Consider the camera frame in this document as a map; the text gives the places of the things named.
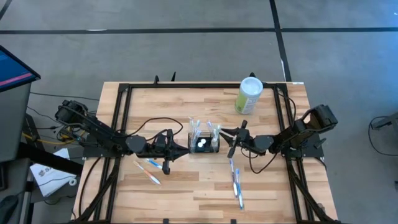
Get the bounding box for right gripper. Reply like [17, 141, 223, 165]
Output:
[220, 128, 254, 159]

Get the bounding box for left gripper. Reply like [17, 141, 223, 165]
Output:
[146, 136, 191, 175]

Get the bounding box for toothbrushes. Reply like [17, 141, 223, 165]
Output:
[206, 120, 215, 147]

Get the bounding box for purple toothbrush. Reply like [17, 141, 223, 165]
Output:
[229, 158, 238, 198]

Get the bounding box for wipes canister green label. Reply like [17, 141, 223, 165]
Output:
[234, 77, 264, 115]

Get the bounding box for black desk beam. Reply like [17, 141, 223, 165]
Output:
[18, 142, 84, 175]

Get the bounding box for white paper booklet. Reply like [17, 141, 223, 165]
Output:
[29, 148, 78, 198]

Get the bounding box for black computer mouse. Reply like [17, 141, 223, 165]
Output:
[0, 195, 19, 224]

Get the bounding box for blue screen monitor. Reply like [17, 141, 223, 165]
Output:
[0, 45, 42, 162]

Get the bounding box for black wire caddy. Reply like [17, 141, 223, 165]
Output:
[187, 132, 221, 154]

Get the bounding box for black camera cable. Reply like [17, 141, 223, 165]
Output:
[123, 116, 184, 147]
[247, 148, 279, 174]

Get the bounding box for black aluminium table frame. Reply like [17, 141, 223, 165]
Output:
[71, 72, 340, 224]

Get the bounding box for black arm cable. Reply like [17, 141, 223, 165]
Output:
[277, 90, 297, 124]

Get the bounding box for black floor cable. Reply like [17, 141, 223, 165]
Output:
[29, 91, 100, 101]
[368, 115, 398, 156]

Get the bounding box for yellow cable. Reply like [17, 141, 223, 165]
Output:
[21, 132, 85, 146]

